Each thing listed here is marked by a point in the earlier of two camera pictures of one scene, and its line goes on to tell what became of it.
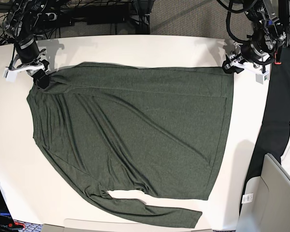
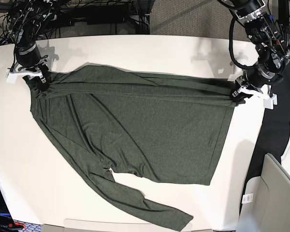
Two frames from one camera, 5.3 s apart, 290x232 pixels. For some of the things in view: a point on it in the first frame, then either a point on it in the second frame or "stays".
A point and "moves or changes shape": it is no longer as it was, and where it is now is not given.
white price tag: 247,198 stays
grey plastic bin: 276,205 stays
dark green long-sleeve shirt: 161,129 moves or changes shape
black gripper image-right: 228,65 -> 237,97
